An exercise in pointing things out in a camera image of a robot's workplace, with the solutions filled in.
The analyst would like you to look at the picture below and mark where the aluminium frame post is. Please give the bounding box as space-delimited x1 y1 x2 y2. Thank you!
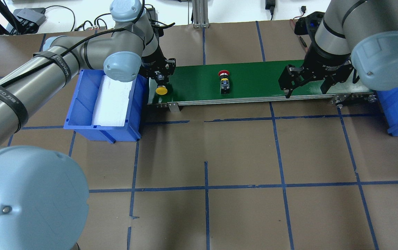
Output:
191 0 210 28

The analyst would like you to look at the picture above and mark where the green conveyor belt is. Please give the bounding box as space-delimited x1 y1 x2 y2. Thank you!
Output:
148 60 378 112

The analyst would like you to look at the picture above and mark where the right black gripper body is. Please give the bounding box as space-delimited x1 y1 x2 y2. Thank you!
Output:
293 49 353 84

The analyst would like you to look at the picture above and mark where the black power adapter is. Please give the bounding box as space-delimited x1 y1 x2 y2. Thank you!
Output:
264 0 276 12

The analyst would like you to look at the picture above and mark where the red mushroom push button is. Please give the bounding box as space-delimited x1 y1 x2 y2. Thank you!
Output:
218 70 230 94

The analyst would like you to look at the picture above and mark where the yellow mushroom push button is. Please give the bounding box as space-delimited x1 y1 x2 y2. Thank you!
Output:
155 80 169 95

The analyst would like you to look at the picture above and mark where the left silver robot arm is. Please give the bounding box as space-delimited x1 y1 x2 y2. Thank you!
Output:
0 0 175 250

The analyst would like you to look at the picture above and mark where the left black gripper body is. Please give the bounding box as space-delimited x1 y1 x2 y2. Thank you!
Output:
138 56 176 82

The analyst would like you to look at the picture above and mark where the blue bin with foam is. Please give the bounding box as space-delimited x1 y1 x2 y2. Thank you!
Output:
63 70 149 144

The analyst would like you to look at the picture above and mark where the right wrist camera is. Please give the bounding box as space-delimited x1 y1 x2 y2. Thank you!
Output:
294 11 325 36

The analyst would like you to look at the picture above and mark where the white foam pad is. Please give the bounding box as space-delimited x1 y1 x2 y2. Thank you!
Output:
92 75 136 127

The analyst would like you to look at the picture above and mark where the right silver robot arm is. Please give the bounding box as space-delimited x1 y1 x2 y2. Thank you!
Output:
278 0 398 98

